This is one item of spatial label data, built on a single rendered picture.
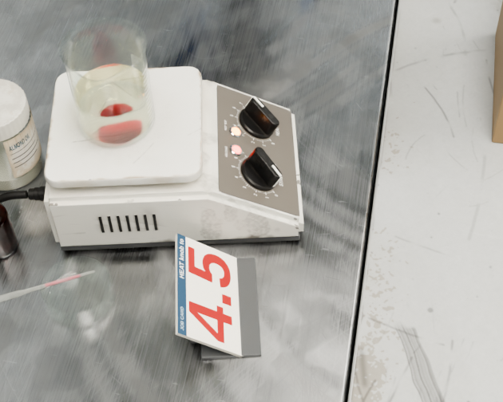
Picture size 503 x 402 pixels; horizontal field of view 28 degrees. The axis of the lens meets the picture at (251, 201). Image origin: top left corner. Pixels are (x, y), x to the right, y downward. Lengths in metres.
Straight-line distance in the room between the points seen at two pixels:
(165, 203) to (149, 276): 0.07
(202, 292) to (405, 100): 0.29
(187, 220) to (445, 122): 0.27
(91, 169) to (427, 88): 0.34
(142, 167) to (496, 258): 0.29
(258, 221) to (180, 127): 0.10
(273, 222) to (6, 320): 0.22
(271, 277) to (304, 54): 0.26
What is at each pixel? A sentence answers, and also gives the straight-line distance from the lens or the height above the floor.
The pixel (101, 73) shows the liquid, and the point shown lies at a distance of 0.79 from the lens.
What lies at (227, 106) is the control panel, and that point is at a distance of 0.83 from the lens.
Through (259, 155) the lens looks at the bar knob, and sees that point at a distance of 0.79.
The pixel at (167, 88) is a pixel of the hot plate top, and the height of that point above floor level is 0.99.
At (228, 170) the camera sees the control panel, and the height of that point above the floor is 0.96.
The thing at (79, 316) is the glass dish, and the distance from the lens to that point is 0.77.
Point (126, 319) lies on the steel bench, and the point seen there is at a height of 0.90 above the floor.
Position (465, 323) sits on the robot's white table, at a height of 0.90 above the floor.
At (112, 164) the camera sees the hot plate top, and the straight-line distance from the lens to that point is 0.77.
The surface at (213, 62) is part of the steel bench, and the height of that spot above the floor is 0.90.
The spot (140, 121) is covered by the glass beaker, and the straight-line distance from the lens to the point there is 0.76.
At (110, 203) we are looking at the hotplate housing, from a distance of 0.77.
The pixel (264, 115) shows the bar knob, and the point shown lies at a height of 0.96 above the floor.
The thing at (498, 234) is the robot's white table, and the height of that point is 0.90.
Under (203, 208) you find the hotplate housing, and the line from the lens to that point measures 0.77.
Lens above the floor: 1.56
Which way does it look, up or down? 51 degrees down
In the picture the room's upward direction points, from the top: 3 degrees counter-clockwise
